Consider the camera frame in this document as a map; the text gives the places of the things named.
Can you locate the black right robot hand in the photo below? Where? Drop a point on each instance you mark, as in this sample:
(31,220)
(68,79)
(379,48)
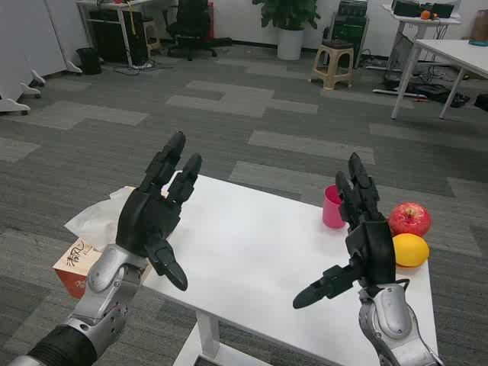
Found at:
(375,251)

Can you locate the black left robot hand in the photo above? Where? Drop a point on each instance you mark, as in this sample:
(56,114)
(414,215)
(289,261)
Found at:
(145,217)

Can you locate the orange tissue box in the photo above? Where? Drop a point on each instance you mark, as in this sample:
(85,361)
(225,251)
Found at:
(76,259)

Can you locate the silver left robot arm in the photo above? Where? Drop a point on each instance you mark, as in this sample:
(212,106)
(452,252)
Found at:
(103,282)

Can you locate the black equipment box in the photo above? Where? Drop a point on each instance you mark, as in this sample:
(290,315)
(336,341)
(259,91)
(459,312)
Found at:
(419,7)

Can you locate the yellow lemon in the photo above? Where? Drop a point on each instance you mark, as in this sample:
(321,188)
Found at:
(411,249)

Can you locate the red apple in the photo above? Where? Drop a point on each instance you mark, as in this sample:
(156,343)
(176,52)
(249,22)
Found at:
(411,219)

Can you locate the pink plastic cup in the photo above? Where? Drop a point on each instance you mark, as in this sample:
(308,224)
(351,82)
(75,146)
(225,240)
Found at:
(331,213)

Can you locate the white power strip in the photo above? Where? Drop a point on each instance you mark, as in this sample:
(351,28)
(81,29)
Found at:
(142,66)

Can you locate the white desk foot bar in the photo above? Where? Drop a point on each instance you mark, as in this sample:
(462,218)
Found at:
(392,91)

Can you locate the black trash bin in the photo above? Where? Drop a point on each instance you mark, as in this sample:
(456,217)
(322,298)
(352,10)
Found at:
(89,61)

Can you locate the flat black floor bag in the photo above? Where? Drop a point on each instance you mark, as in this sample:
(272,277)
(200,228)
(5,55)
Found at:
(442,93)

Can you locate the black carry case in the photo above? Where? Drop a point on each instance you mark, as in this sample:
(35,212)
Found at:
(482,102)

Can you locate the black cabinet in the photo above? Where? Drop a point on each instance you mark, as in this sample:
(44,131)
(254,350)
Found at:
(110,34)

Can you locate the black office chair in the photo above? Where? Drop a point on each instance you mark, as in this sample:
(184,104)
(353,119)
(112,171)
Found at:
(192,23)

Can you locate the beige plastic stool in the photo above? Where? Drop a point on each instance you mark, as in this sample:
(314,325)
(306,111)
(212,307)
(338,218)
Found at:
(335,45)

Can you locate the large white desk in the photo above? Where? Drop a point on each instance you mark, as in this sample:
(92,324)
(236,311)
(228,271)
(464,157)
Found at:
(450,53)

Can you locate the white desk with cabinet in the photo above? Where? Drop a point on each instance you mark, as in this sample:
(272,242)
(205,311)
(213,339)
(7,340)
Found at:
(120,5)

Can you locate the white office partition with feet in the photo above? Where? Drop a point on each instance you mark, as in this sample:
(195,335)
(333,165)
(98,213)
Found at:
(23,38)

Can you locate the white plant pot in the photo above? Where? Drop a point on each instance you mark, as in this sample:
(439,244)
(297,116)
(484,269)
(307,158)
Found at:
(290,43)

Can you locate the teal bowl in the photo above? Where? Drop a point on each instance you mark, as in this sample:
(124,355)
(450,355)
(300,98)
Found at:
(479,42)

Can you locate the white desk with equipment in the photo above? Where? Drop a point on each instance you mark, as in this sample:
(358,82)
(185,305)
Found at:
(427,21)

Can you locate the small orange fruit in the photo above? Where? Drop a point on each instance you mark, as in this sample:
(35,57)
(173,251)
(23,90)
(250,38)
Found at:
(425,15)

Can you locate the green potted plant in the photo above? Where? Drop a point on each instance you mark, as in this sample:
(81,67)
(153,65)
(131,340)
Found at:
(289,13)

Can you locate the white table leg frame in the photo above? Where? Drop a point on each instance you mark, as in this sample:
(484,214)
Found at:
(207,331)

